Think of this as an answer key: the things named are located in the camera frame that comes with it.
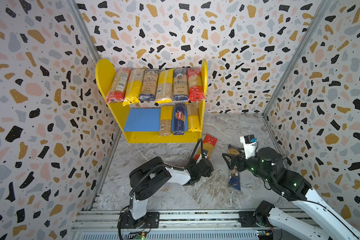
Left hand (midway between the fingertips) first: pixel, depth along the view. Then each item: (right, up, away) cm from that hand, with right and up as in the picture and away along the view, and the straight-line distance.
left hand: (205, 161), depth 91 cm
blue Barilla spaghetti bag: (-16, +26, +3) cm, 31 cm away
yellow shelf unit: (-35, +24, +2) cm, 42 cm away
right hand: (+8, +11, -26) cm, 29 cm away
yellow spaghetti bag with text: (-7, +24, +3) cm, 26 cm away
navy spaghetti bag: (+16, -9, -6) cm, 20 cm away
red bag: (+3, +10, +10) cm, 15 cm away
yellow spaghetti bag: (-24, +25, +3) cm, 35 cm away
